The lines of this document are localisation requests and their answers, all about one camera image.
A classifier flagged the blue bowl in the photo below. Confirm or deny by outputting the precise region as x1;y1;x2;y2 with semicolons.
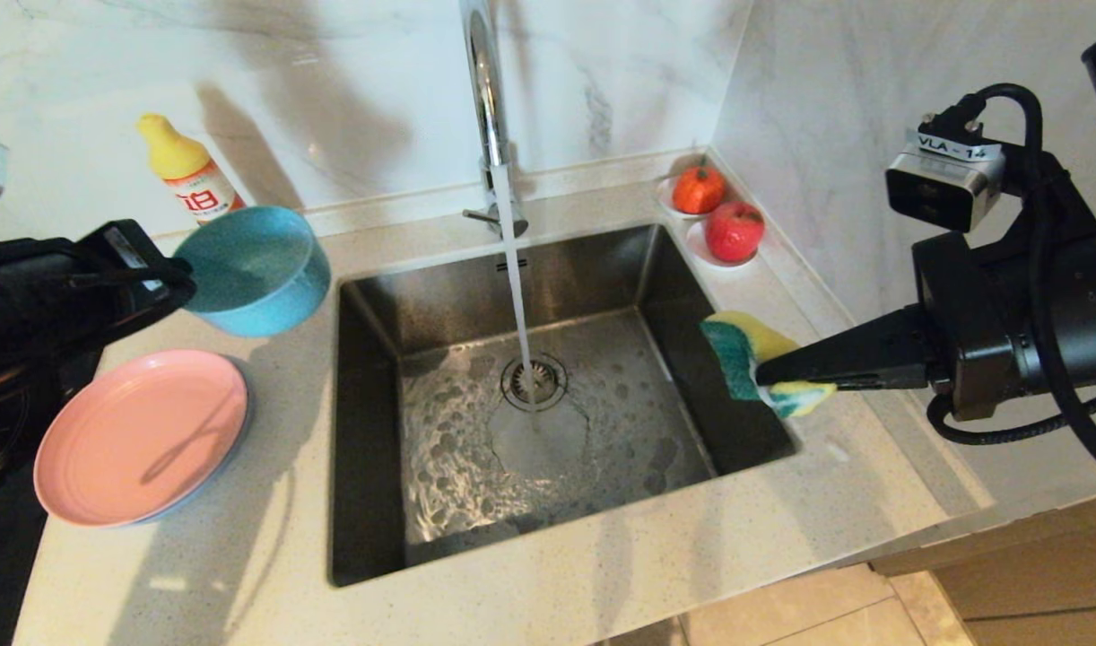
173;205;332;339

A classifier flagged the orange detergent bottle yellow cap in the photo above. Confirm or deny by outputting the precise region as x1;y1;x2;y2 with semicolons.
136;113;247;223

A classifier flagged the yellow green sponge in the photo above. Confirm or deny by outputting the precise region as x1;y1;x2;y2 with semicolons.
699;310;838;420

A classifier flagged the pink plate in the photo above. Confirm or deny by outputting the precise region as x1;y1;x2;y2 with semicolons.
33;350;249;528

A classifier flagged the chrome faucet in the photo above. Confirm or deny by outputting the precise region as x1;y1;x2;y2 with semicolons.
458;0;529;240

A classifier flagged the stainless steel sink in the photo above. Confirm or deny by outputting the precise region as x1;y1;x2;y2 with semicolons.
330;224;801;589

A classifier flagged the metal sink drain strainer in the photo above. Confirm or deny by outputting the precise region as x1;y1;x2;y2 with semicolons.
500;353;569;413

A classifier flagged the red toy apple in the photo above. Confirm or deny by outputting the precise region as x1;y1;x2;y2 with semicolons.
704;201;767;264

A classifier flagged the light blue plate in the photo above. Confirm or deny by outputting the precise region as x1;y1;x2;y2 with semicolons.
144;368;256;527

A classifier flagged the small white dish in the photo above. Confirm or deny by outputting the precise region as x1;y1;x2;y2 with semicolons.
653;175;724;222
685;220;759;269

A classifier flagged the orange toy persimmon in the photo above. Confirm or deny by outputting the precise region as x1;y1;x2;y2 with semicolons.
673;163;727;215

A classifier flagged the brown wooden cabinet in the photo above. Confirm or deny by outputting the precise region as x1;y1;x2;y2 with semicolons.
871;489;1096;646

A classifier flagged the black induction cooktop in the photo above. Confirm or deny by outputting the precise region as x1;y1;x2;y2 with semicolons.
0;350;106;646

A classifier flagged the clear water stream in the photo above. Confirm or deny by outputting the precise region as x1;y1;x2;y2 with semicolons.
492;164;544;427

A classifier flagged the black braided cable sleeve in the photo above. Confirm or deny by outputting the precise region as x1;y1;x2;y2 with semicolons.
926;384;1096;447

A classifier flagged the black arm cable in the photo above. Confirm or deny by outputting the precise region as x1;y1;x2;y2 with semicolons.
920;83;1096;485

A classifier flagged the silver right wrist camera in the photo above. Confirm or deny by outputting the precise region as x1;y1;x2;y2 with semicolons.
884;130;1006;234

